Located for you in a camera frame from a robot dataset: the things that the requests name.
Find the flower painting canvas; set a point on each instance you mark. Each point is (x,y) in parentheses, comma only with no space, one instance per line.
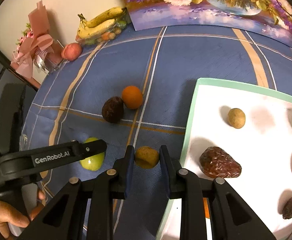
(186,12)

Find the red apple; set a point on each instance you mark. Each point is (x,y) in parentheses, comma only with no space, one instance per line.
(72,51)

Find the white tray with green rim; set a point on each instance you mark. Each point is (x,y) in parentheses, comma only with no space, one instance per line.
(261,135)

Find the small brown potato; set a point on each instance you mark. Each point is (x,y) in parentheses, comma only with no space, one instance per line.
(236,118)

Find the small tangerine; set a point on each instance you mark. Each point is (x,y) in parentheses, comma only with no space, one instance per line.
(106,36)
(132,97)
(206,208)

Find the person's left hand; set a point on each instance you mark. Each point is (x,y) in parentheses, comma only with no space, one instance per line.
(5,213)

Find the tan longan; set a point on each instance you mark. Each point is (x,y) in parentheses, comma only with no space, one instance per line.
(117,31)
(146,157)

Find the green jujube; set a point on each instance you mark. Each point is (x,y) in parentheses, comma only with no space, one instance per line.
(90,41)
(122,24)
(93,162)

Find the large brown date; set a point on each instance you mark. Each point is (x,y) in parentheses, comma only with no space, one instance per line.
(219,162)

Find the clear plastic container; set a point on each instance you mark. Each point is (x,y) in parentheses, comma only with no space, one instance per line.
(84,42)

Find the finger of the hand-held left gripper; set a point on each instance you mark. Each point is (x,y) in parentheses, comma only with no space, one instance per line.
(90,148)

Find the pink wrapped flower bouquet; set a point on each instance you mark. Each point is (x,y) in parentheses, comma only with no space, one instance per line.
(35,45)

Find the dark brown passion fruit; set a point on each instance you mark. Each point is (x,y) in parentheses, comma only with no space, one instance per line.
(112,110)

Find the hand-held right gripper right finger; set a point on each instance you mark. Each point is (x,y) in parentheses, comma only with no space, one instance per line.
(164,165)

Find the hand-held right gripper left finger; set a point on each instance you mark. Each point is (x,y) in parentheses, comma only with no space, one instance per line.
(129,165)

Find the yellow banana bunch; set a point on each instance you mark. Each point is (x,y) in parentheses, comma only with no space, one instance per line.
(98,27)

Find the blue checked tablecloth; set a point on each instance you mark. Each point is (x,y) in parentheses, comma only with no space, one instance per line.
(173,62)

